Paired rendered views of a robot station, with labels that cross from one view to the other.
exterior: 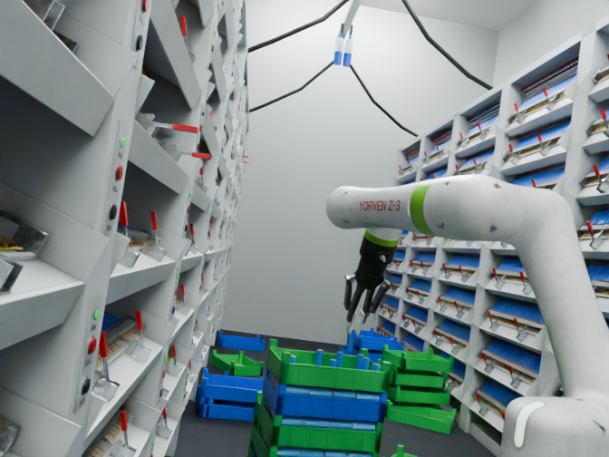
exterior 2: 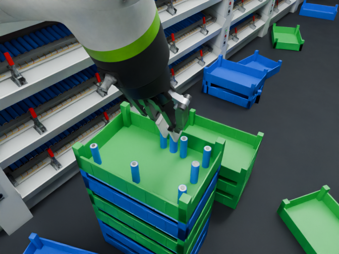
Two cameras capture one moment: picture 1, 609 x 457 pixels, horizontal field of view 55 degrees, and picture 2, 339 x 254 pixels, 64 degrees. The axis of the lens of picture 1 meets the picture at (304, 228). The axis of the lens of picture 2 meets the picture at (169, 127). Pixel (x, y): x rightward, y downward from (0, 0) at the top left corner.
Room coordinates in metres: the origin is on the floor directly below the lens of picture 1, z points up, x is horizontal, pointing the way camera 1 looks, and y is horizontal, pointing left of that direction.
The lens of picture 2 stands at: (1.35, -0.45, 0.93)
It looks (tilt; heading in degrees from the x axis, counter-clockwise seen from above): 42 degrees down; 44
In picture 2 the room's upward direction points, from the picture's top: straight up
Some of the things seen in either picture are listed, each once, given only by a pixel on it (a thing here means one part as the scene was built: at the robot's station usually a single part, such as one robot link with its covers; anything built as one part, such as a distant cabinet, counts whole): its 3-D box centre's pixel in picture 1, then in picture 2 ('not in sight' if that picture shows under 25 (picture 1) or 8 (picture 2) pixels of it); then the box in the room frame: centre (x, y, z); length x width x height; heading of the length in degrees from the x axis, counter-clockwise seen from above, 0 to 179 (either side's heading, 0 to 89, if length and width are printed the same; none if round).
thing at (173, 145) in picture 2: (350, 339); (173, 140); (1.66, -0.17, 0.52); 0.02 x 0.02 x 0.06
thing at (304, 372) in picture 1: (326, 364); (150, 154); (1.64, -0.11, 0.44); 0.30 x 0.20 x 0.08; 104
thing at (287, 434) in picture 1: (318, 422); (153, 192); (1.64, -0.11, 0.28); 0.30 x 0.20 x 0.08; 104
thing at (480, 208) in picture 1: (465, 208); not in sight; (1.08, -0.29, 0.87); 0.18 x 0.13 x 0.12; 29
